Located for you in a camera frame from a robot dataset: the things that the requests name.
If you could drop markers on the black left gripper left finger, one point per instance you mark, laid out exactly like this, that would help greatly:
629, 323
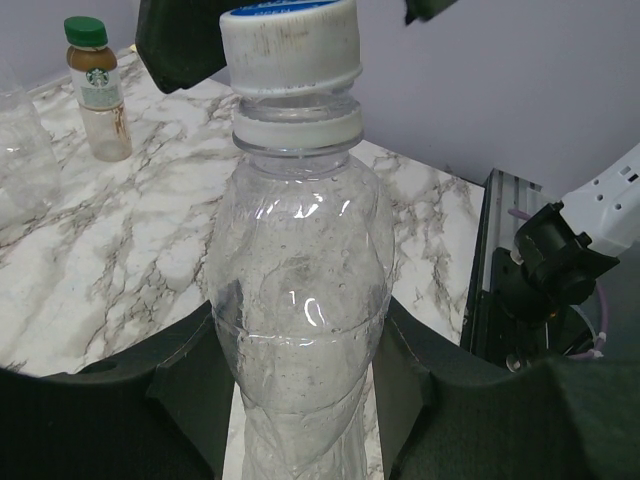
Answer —
157, 410

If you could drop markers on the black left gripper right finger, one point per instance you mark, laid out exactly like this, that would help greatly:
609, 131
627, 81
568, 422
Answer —
446, 414

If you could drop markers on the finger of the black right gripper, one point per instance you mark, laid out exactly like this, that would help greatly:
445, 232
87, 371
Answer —
179, 41
425, 10

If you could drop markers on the clear bottle green white label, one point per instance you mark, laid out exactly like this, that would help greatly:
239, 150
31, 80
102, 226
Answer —
97, 85

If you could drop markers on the blue white cap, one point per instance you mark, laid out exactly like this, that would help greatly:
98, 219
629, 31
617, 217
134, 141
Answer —
284, 48

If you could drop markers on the clear plastic bottle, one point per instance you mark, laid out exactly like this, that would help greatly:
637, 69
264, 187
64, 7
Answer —
30, 174

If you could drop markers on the green bottle cap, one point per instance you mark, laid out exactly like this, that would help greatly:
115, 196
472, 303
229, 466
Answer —
85, 32

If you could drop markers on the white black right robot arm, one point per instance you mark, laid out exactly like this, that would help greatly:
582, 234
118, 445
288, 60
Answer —
563, 248

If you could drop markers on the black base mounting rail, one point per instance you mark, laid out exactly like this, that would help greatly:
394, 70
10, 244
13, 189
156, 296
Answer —
542, 327

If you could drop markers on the aluminium extrusion rail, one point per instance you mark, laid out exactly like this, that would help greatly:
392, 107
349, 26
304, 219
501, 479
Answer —
486, 332

